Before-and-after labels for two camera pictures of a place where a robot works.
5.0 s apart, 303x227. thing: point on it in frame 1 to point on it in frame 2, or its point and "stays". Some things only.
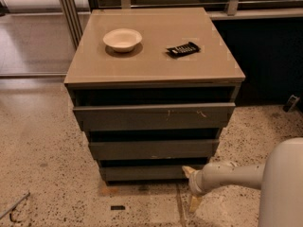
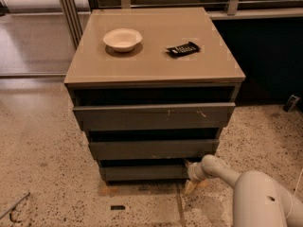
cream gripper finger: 194,203 to 189,186
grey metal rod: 12,208 stays
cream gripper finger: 188,171 to 187,164
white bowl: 122,40 stays
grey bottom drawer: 148,173 stays
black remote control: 183,50 stays
